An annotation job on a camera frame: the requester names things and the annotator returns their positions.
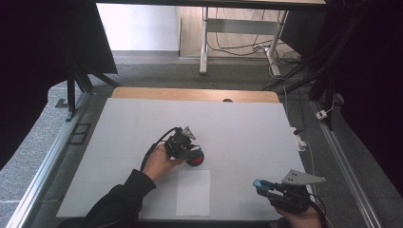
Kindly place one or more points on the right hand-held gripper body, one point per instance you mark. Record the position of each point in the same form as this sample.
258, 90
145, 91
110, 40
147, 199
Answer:
293, 198

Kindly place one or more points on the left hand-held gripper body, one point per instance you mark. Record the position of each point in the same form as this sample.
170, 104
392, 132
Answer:
177, 144

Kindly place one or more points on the red ink pad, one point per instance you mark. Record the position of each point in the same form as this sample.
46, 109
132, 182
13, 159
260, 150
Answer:
198, 161

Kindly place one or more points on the blue stamp cap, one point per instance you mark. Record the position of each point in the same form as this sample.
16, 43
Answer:
259, 183

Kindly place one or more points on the person's right hand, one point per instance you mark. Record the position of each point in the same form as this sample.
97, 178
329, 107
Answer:
304, 220

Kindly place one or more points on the person's left hand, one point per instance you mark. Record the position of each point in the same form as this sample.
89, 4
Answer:
157, 163

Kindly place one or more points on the white paper sheet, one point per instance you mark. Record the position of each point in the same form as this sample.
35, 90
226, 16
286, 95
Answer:
193, 193

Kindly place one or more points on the white table cover sheet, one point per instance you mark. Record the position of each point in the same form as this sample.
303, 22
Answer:
237, 126

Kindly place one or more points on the small white adapter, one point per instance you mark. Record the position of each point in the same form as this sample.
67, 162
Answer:
321, 114

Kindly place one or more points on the black tripod stand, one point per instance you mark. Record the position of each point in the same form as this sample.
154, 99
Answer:
72, 91

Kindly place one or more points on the black metal stand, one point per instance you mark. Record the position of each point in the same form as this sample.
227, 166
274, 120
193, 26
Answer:
323, 72

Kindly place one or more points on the black curtain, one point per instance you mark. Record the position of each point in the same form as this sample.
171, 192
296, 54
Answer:
38, 47

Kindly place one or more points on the aluminium rail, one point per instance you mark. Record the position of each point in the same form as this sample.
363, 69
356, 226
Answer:
41, 167
345, 164

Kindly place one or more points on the white metal desk frame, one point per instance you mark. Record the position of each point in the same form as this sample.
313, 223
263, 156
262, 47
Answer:
204, 41

